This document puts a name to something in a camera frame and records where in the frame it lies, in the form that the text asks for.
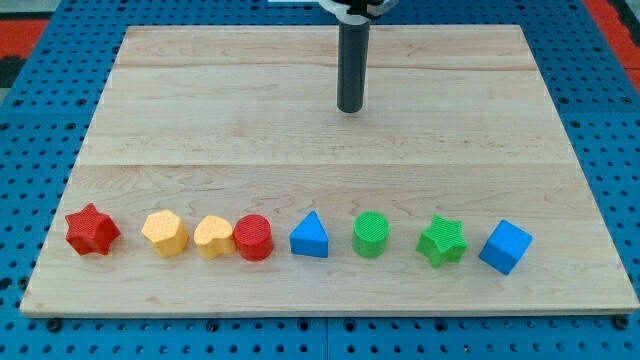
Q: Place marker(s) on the red cylinder block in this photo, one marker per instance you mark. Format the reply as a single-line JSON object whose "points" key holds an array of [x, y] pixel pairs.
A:
{"points": [[253, 237]]}

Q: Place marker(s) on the green cylinder block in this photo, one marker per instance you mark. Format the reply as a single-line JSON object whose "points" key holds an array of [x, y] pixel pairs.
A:
{"points": [[370, 233]]}

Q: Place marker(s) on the blue triangle block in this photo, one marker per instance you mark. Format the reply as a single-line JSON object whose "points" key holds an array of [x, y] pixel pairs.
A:
{"points": [[310, 238]]}

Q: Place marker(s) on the yellow hexagon block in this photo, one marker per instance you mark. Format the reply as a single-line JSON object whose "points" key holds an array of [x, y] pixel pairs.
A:
{"points": [[166, 233]]}

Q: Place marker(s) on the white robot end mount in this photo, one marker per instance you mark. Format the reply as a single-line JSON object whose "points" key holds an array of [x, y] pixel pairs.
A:
{"points": [[357, 12]]}

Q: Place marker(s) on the red star block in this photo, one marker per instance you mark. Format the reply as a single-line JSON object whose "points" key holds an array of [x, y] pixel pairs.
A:
{"points": [[91, 231]]}

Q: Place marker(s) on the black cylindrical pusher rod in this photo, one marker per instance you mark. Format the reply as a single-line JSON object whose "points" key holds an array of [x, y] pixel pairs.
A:
{"points": [[352, 62]]}

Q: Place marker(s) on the green star block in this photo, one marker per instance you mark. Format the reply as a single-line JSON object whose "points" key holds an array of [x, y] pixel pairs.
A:
{"points": [[442, 241]]}

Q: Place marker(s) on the wooden board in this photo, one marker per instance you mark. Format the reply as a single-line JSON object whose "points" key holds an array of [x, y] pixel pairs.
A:
{"points": [[236, 120]]}

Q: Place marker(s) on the blue cube block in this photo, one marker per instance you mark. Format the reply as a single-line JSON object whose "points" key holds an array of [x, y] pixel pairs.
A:
{"points": [[505, 247]]}

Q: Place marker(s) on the yellow heart block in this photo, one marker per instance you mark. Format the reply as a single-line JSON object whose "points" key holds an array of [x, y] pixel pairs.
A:
{"points": [[214, 237]]}

